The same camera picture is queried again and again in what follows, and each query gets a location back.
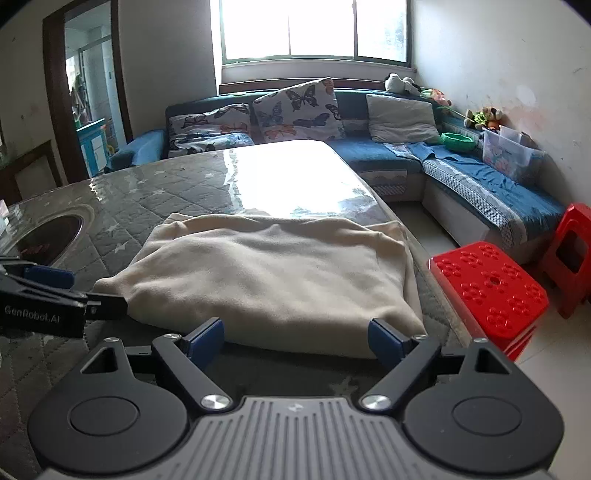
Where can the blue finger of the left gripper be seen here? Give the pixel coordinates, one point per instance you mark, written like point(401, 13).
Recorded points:
point(29, 307)
point(48, 276)

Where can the cream beige sweatshirt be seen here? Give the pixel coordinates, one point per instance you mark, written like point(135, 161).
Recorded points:
point(300, 285)

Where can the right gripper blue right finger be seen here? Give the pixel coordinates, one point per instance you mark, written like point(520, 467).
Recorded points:
point(408, 360)

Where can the red plastic stool far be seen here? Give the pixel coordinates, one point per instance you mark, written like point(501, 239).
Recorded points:
point(567, 261)

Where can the black round induction cooktop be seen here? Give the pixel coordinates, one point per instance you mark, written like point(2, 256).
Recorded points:
point(46, 243)

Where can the window with green frame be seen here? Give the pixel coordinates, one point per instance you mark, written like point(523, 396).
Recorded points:
point(367, 31)

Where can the butterfly pillow lying flat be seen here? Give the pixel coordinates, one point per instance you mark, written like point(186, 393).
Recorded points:
point(223, 128)

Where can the blue small cabinet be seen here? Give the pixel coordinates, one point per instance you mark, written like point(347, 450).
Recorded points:
point(93, 145)

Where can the clear plastic storage box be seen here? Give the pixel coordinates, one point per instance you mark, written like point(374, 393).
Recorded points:
point(513, 153)

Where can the panda plush toy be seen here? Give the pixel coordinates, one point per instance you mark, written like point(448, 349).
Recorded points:
point(397, 85)

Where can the red plastic stool near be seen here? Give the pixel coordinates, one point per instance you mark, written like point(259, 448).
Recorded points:
point(494, 296)

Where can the blue sofa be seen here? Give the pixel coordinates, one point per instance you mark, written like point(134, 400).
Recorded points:
point(470, 199)

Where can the green bowl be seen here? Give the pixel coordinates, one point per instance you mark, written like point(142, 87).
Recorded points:
point(457, 142)

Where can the grey plain cushion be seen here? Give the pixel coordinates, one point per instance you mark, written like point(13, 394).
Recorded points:
point(398, 120)

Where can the dark wooden side table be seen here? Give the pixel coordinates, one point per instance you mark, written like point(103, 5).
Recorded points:
point(29, 175)

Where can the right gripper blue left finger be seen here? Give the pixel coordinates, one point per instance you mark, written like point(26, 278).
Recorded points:
point(180, 362)

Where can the colourful plush toys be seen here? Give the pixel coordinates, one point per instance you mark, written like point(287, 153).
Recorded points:
point(489, 118)

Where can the butterfly pillow upright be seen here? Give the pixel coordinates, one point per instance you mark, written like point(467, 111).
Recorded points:
point(306, 111)

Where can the red plastic stool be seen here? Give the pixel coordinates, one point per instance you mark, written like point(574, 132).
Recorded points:
point(494, 296)
point(567, 261)

